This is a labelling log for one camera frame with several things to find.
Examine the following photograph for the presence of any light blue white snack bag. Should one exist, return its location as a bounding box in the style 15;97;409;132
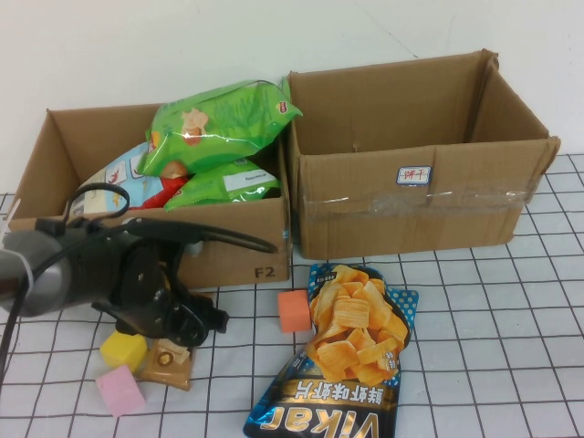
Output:
63;141;165;216

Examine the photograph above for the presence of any brown wafer snack packet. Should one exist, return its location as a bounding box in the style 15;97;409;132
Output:
138;337;195;391

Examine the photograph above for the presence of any orange foam cube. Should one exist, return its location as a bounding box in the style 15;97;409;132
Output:
277;288;314;333

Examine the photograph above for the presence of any red snack bag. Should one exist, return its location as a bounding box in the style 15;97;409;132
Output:
127;175;191;211

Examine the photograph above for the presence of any cardboard box with clear tape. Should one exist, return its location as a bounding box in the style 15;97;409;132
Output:
286;48;561;260

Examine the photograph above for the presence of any white black grid tablecloth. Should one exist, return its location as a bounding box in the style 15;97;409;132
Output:
0;153;584;438

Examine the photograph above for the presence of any yellow foam cube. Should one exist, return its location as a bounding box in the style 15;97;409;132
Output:
99;330;148;371

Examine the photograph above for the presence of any small green chip bag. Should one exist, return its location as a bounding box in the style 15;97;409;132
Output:
163;158;282;214

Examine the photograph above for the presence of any pink foam cube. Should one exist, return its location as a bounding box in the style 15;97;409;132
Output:
94;367;147;419

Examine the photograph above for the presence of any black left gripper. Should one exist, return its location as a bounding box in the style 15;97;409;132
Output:
92;287;229;350

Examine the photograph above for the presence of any cardboard box printed F2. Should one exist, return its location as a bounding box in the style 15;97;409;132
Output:
5;103;293;293

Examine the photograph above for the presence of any white label red writing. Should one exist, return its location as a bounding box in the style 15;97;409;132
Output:
395;165;433;188

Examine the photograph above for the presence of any blue Vikar shrimp chip bag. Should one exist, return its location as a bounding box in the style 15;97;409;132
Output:
244;262;420;438

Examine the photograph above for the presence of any clear packing tape strip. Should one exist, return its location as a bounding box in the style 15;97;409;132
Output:
301;187;537;215

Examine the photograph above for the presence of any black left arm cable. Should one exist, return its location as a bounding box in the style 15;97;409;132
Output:
0;181;131;384

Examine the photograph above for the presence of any large green chip bag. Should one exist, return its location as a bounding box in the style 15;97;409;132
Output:
138;78;305;178

